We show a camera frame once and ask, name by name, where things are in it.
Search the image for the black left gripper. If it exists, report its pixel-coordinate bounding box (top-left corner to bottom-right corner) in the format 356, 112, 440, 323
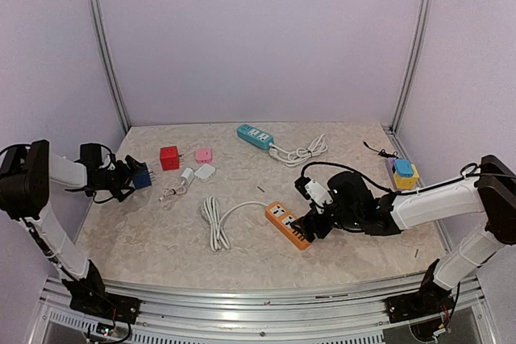
97, 155, 147, 201

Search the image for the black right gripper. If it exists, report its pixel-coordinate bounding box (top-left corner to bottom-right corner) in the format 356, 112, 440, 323
290, 201, 362, 242

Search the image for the blue cube adapter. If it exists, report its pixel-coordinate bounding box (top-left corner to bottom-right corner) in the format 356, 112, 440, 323
132, 169, 152, 189

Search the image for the orange power strip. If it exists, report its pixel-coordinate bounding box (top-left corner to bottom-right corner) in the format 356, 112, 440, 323
265, 201, 310, 251

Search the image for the red cube socket adapter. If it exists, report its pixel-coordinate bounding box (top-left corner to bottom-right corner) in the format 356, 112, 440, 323
159, 146, 184, 171

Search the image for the white usb charger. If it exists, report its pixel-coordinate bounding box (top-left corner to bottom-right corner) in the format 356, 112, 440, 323
159, 168, 194, 201

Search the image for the white plug adapter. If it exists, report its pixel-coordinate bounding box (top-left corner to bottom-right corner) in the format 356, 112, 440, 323
194, 164, 216, 182

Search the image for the pink plug adapter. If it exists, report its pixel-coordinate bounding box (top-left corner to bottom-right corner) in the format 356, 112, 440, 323
194, 148, 213, 164

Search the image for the thin black cable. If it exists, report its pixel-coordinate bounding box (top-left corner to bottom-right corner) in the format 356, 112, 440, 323
362, 141, 400, 160

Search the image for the yellow black plug adapter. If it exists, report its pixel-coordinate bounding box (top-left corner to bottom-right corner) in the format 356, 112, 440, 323
393, 172, 419, 190

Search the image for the purple power strip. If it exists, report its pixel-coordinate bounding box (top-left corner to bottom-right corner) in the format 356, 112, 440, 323
385, 158, 406, 191

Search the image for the light blue small adapter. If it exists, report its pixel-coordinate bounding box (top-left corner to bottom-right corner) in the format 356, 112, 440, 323
393, 159, 418, 179

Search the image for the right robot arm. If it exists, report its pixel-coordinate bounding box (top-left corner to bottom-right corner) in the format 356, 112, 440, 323
291, 155, 515, 322

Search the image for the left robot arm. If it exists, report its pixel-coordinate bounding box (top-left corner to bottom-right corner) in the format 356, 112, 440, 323
1, 139, 147, 323

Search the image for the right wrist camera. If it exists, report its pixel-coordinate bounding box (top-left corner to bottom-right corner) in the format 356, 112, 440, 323
294, 176, 333, 208

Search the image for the white cable of blue strip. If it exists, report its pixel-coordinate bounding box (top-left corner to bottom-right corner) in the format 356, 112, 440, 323
268, 133, 330, 168

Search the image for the white cable of orange strip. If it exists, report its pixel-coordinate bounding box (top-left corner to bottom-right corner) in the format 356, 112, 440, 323
200, 195, 267, 252

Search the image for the aluminium front frame rail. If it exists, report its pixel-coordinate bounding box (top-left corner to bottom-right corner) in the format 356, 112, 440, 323
25, 275, 497, 343

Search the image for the left aluminium corner post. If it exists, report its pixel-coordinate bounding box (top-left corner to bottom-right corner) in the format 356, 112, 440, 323
87, 0, 131, 135

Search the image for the aluminium corner post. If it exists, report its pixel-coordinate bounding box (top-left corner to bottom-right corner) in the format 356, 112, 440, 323
389, 0, 432, 137
87, 0, 131, 135

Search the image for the right aluminium corner post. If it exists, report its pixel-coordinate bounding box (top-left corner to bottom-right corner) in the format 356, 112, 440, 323
389, 0, 432, 137

